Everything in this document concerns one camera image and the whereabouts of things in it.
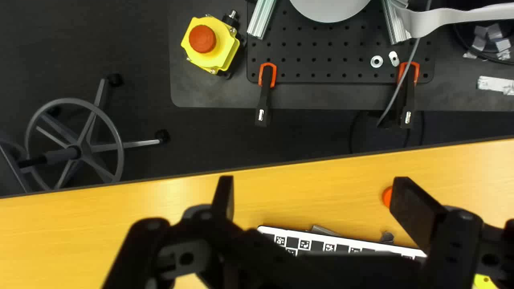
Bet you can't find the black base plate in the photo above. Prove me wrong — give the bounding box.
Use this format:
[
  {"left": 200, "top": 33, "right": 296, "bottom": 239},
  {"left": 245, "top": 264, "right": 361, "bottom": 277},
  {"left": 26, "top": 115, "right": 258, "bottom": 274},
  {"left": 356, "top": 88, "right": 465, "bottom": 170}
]
[{"left": 169, "top": 0, "right": 514, "bottom": 112}]

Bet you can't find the grey flat ribbon cable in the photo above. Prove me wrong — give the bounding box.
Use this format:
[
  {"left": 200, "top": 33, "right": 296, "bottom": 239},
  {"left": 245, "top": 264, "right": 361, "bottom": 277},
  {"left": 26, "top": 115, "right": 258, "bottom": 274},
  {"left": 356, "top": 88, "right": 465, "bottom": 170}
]
[{"left": 399, "top": 1, "right": 514, "bottom": 40}]

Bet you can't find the thin grey cable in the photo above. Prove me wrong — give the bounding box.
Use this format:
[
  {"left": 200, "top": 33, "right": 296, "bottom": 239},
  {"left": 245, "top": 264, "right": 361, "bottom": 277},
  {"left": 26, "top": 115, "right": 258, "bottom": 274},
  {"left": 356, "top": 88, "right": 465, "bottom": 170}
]
[{"left": 377, "top": 0, "right": 433, "bottom": 126}]

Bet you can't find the black white calibration board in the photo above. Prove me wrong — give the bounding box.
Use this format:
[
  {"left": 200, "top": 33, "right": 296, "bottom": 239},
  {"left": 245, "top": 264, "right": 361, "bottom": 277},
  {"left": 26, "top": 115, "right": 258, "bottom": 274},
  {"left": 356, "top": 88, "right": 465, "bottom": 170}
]
[{"left": 256, "top": 223, "right": 431, "bottom": 260}]

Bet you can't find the orange wooden ring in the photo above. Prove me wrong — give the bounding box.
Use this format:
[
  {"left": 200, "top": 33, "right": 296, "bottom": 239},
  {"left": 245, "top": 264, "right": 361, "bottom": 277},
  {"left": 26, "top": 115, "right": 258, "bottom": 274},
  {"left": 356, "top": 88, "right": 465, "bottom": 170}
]
[{"left": 381, "top": 186, "right": 396, "bottom": 208}]

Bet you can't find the black perforated breadboard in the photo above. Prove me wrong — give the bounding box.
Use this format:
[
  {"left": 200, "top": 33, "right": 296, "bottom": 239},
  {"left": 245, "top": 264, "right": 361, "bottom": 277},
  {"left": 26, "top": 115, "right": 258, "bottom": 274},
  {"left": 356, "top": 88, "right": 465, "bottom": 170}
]
[{"left": 245, "top": 0, "right": 438, "bottom": 85}]

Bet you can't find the silver metal bracket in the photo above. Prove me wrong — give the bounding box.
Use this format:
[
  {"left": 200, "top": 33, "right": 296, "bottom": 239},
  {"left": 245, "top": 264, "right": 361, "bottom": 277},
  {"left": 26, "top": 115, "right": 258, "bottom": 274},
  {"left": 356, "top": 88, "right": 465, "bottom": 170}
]
[{"left": 476, "top": 73, "right": 514, "bottom": 97}]

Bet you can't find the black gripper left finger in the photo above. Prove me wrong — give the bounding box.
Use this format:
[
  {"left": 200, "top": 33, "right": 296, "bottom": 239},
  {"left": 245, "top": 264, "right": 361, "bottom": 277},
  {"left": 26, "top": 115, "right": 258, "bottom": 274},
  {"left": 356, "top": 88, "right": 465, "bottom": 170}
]
[{"left": 102, "top": 174, "right": 324, "bottom": 289}]

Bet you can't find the yellow red emergency stop button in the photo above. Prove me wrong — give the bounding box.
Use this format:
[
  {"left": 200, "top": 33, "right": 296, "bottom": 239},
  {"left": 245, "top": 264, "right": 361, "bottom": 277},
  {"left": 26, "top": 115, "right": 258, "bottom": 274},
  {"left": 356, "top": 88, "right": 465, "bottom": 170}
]
[{"left": 181, "top": 12, "right": 243, "bottom": 75}]

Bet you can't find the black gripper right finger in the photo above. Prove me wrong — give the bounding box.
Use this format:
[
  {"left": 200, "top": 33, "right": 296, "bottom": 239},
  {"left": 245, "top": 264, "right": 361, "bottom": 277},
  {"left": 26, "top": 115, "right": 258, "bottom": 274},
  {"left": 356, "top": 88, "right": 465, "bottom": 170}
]
[{"left": 389, "top": 174, "right": 514, "bottom": 289}]

